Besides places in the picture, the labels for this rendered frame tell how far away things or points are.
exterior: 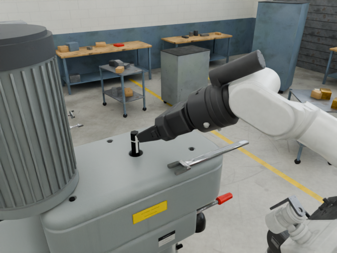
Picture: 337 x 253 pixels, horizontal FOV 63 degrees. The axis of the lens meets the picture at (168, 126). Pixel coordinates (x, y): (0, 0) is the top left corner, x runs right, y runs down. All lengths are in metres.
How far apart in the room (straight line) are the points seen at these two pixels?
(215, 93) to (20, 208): 0.41
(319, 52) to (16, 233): 8.70
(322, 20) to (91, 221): 8.63
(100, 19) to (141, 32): 1.18
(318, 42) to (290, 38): 2.51
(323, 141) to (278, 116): 0.08
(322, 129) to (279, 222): 0.52
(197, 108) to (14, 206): 0.38
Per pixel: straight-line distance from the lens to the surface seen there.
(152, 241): 0.76
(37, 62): 0.49
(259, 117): 0.47
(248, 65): 0.49
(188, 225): 0.81
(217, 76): 0.52
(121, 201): 0.61
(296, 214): 0.93
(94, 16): 7.44
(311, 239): 0.97
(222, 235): 3.06
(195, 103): 0.53
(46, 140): 0.53
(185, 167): 0.65
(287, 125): 0.47
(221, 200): 0.86
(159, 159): 0.69
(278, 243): 1.16
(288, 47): 6.60
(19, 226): 0.79
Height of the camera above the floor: 2.28
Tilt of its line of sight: 28 degrees down
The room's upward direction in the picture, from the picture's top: straight up
